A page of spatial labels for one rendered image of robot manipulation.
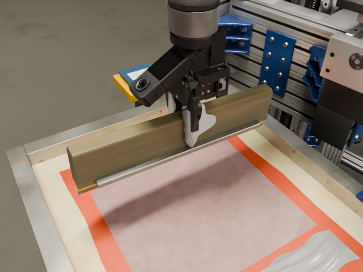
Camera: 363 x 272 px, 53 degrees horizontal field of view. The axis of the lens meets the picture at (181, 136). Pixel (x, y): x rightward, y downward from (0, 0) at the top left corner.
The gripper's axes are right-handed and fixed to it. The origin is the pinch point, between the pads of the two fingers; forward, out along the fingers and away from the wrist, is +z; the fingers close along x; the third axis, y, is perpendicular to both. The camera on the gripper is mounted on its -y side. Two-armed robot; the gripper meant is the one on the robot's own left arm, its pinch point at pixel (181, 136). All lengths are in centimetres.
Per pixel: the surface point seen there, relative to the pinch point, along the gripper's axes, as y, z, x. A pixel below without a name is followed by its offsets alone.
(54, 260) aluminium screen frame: -27.8, 10.2, -5.9
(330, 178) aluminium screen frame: 25.3, 10.6, -16.2
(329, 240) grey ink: 15.6, 13.0, -25.5
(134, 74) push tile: 10.4, 12.1, 44.0
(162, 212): -6.8, 13.7, -3.9
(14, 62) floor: -4, 109, 269
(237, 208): 6.3, 13.7, -10.7
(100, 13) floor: 99, 109, 332
